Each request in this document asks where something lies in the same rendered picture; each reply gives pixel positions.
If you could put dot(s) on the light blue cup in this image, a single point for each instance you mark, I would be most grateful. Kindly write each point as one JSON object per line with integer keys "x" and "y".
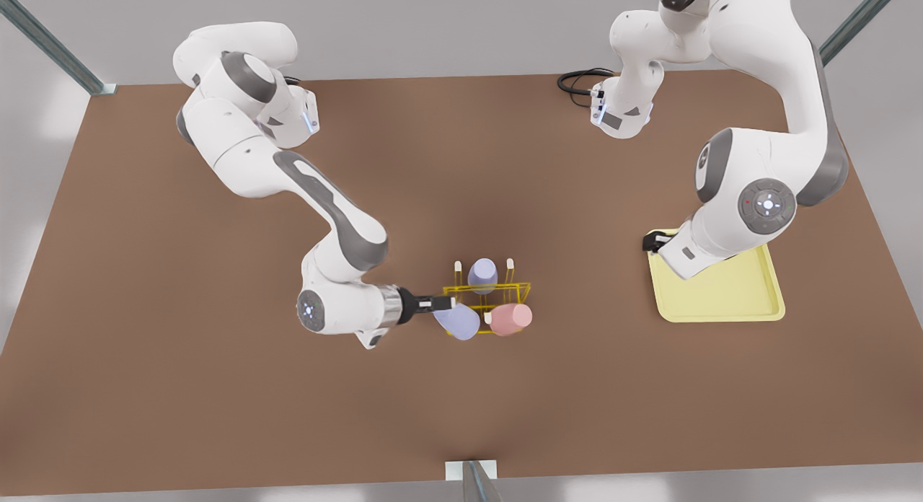
{"x": 458, "y": 322}

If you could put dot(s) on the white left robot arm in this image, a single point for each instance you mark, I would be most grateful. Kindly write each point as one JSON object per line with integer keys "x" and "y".
{"x": 764, "y": 163}

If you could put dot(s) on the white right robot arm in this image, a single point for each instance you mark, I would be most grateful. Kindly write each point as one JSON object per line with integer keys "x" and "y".
{"x": 245, "y": 138}

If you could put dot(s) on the lavender cup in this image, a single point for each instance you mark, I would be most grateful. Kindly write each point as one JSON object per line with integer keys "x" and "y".
{"x": 482, "y": 275}

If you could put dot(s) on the pink cup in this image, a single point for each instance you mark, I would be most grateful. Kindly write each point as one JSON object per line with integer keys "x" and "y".
{"x": 510, "y": 319}

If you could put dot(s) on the pale yellow tray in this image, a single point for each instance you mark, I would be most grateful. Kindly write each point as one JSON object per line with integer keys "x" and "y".
{"x": 721, "y": 289}

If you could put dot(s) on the silver frame post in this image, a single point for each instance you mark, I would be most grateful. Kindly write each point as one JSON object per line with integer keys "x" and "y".
{"x": 476, "y": 480}
{"x": 50, "y": 44}
{"x": 858, "y": 19}

